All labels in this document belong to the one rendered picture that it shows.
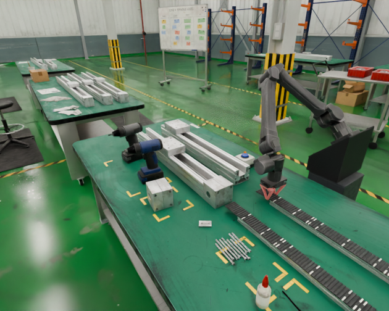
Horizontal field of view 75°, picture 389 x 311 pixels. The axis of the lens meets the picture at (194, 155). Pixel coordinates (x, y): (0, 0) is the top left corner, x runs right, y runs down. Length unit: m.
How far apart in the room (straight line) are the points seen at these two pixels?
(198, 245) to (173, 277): 0.16
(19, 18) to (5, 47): 1.51
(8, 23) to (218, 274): 15.34
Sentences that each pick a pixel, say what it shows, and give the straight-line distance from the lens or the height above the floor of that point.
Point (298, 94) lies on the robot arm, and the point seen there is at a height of 1.18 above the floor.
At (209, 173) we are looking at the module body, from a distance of 1.21.
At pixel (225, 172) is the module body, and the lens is 1.31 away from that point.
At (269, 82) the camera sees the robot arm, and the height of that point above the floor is 1.25.
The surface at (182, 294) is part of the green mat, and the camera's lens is 0.86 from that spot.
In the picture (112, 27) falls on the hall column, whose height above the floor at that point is 1.52.
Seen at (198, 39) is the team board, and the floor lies 1.22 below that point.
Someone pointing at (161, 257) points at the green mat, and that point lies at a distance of 0.95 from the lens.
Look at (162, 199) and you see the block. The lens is 1.11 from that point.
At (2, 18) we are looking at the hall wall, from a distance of 15.75.
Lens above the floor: 1.49
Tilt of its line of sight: 27 degrees down
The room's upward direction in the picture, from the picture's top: 1 degrees counter-clockwise
